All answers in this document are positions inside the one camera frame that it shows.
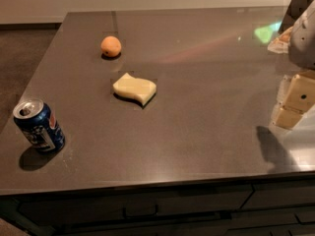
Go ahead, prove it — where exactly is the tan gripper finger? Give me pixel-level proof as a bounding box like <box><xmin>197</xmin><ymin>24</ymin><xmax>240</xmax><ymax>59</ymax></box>
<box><xmin>283</xmin><ymin>70</ymin><xmax>315</xmax><ymax>113</ymax></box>
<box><xmin>272</xmin><ymin>104</ymin><xmax>302</xmax><ymax>130</ymax></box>

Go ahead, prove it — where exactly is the blue Pepsi soda can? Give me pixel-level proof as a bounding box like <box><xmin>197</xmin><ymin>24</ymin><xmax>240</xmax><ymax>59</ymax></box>
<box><xmin>13</xmin><ymin>98</ymin><xmax>65</xmax><ymax>153</ymax></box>

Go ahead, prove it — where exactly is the dark box in corner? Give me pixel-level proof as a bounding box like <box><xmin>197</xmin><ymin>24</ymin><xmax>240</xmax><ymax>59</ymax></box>
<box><xmin>278</xmin><ymin>0</ymin><xmax>313</xmax><ymax>33</ymax></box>

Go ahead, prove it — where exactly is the yellow sponge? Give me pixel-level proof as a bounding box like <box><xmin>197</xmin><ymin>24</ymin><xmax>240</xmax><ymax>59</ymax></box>
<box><xmin>113</xmin><ymin>73</ymin><xmax>157</xmax><ymax>106</ymax></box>

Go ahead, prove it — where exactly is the orange fruit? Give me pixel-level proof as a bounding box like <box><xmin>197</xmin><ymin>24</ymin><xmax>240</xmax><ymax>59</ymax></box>
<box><xmin>100</xmin><ymin>36</ymin><xmax>121</xmax><ymax>58</ymax></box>

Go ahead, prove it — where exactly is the dark cabinet drawer front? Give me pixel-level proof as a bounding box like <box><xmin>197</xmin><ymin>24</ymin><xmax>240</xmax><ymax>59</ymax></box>
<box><xmin>19</xmin><ymin>185</ymin><xmax>252</xmax><ymax>225</ymax></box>

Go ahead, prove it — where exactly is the black drawer handle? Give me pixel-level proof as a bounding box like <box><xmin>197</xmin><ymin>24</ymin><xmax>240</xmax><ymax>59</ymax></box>
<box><xmin>122</xmin><ymin>204</ymin><xmax>158</xmax><ymax>219</ymax></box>

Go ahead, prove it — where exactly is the crumpled snack wrapper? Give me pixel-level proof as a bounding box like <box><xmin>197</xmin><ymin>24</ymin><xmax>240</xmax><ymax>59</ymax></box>
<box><xmin>267</xmin><ymin>27</ymin><xmax>292</xmax><ymax>54</ymax></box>

